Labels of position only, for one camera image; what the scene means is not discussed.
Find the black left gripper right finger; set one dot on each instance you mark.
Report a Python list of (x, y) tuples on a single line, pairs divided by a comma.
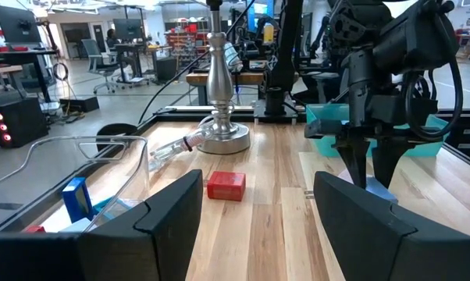
[(375, 242)]

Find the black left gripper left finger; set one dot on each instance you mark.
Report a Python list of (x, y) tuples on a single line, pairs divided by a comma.
[(141, 242)]

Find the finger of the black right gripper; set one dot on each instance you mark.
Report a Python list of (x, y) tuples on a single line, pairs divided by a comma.
[(387, 162), (354, 162)]

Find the pink block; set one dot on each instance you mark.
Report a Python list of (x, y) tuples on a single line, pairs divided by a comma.
[(345, 176)]

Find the grey blue block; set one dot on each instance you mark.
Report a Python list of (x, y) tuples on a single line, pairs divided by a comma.
[(381, 191)]

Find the pale blue block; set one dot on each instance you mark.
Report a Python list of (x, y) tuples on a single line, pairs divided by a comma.
[(79, 225)]

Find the dark blue block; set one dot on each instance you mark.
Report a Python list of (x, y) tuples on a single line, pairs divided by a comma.
[(77, 201)]

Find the grey office chair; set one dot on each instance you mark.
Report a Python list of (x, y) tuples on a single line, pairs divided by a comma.
[(98, 64)]

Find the green translucent plastic bin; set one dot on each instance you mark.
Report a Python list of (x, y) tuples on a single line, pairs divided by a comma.
[(325, 113)]

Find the clear plastic bin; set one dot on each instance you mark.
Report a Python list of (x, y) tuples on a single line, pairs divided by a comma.
[(141, 156)]

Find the dark red flat block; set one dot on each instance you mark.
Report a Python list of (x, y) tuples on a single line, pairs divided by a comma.
[(226, 186)]

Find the black round stool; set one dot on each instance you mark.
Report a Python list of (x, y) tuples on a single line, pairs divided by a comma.
[(116, 130)]

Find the wooden workbench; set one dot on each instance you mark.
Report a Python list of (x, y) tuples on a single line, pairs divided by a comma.
[(243, 78)]

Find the yellow bottle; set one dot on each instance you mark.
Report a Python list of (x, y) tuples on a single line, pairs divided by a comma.
[(268, 33)]

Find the flat black floor box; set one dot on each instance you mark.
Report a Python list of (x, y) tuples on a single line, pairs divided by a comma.
[(80, 104)]

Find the blue screen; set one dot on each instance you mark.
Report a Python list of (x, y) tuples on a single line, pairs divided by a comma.
[(260, 11)]

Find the black box red lights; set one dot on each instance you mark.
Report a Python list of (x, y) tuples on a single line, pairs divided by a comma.
[(16, 121)]

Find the black desk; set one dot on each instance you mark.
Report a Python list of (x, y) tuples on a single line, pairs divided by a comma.
[(28, 54), (141, 47)]

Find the person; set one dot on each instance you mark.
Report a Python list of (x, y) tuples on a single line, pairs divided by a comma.
[(112, 41)]

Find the red parts shelf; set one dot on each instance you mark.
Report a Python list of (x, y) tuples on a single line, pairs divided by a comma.
[(186, 41)]

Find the black computer monitor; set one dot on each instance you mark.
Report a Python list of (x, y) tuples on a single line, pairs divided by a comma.
[(127, 28), (16, 23)]

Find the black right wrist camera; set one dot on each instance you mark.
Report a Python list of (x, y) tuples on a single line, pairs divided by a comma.
[(414, 39)]

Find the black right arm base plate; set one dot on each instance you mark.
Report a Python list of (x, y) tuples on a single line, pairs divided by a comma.
[(266, 115)]

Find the black aluminium frame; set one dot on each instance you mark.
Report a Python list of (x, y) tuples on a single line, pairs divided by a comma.
[(168, 115)]

